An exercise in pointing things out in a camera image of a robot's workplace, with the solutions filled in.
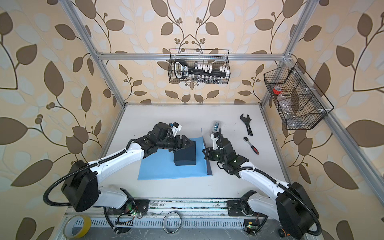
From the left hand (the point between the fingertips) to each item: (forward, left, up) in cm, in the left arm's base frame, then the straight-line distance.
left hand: (191, 144), depth 77 cm
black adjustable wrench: (+31, -39, -17) cm, 52 cm away
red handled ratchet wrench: (+15, -35, -18) cm, 42 cm away
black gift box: (-1, +3, -11) cm, 12 cm away
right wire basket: (+16, -54, +15) cm, 59 cm away
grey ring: (-33, +4, -20) cm, 38 cm away
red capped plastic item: (+27, -46, +15) cm, 55 cm away
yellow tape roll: (-34, +55, -15) cm, 66 cm away
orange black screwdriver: (-35, -42, -16) cm, 57 cm away
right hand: (0, -6, -8) cm, 10 cm away
